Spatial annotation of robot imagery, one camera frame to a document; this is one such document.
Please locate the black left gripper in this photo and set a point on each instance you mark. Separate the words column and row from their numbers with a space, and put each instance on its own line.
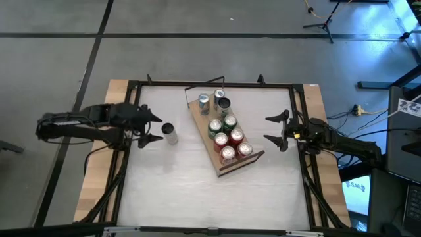
column 131, row 118

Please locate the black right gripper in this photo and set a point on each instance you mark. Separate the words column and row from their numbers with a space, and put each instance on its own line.
column 292, row 131

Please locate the green Sprite can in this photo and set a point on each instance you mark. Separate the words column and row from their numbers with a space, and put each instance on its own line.
column 215, row 126
column 230, row 121

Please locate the red Star Wars cola can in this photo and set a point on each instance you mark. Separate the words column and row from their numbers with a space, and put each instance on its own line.
column 227, row 153

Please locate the blue silver Red Bull can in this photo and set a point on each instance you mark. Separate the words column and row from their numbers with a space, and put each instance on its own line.
column 218, row 94
column 204, row 102

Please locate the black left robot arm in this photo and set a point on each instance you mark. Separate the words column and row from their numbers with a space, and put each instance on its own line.
column 82, row 126

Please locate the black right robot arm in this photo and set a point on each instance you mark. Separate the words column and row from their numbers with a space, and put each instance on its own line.
column 345, row 141

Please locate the yellow power strip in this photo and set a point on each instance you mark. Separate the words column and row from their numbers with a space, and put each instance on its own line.
column 358, row 111

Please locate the grey aluminium bar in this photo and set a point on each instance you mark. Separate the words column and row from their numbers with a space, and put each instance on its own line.
column 125, row 229

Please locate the black stand foot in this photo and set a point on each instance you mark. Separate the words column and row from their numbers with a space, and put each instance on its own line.
column 371, row 85

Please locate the black tripod stand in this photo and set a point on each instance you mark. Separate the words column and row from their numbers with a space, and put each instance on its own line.
column 325, row 24

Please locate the dark grey cabinet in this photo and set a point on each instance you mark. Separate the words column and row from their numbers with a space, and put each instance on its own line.
column 401, row 148

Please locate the white printed sticker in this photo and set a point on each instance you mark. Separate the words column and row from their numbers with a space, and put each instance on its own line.
column 409, row 107

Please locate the grey furniture foot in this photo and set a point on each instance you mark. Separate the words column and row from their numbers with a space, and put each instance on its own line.
column 11, row 147

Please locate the black keyboard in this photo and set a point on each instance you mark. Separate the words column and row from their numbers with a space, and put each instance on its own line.
column 414, row 210

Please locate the black metal table frame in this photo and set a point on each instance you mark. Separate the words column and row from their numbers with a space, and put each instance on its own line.
column 171, row 83

